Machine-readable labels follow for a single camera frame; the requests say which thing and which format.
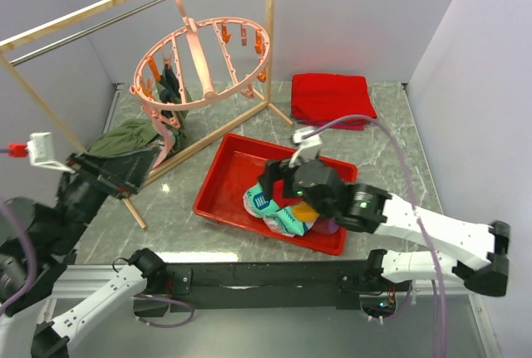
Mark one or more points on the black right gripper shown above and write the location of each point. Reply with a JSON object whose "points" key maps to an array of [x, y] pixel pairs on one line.
{"points": [[277, 170]]}

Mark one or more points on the teal patterned sock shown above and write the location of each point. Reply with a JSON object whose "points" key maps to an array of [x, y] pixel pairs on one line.
{"points": [[258, 205], [284, 222]]}

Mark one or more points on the purple maroon sock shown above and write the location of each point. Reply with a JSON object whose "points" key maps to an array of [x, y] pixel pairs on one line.
{"points": [[325, 226]]}

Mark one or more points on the pink round clip hanger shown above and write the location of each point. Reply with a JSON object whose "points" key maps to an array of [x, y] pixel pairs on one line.
{"points": [[152, 63]]}

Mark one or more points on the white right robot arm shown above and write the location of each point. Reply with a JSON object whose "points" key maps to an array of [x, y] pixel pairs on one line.
{"points": [[453, 250]]}

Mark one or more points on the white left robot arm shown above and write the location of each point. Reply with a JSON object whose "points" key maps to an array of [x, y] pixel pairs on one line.
{"points": [[44, 240]]}

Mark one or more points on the olive green cloth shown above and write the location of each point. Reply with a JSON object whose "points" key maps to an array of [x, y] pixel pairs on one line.
{"points": [[131, 135]]}

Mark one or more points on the red plastic tray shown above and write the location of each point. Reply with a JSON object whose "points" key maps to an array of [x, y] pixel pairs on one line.
{"points": [[238, 163]]}

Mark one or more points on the folded red cloth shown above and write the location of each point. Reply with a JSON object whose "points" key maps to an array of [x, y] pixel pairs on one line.
{"points": [[318, 98]]}

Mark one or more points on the dark green camouflage sock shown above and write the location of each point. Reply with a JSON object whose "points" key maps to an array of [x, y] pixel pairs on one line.
{"points": [[168, 88]]}

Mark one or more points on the metal hanging rod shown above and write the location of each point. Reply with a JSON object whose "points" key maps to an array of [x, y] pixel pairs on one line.
{"points": [[84, 33]]}

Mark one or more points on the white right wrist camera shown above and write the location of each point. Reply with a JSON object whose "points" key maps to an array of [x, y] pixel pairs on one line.
{"points": [[308, 144]]}

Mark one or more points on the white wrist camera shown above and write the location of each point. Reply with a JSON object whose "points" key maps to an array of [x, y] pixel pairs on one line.
{"points": [[308, 144], [40, 152]]}

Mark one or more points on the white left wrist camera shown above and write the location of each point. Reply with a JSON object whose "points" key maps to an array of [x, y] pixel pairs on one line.
{"points": [[40, 152]]}

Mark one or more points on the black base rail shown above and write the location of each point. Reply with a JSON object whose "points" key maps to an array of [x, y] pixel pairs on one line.
{"points": [[239, 285]]}

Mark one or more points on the wooden clothes rack frame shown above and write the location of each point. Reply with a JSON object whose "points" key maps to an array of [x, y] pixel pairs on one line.
{"points": [[168, 164]]}

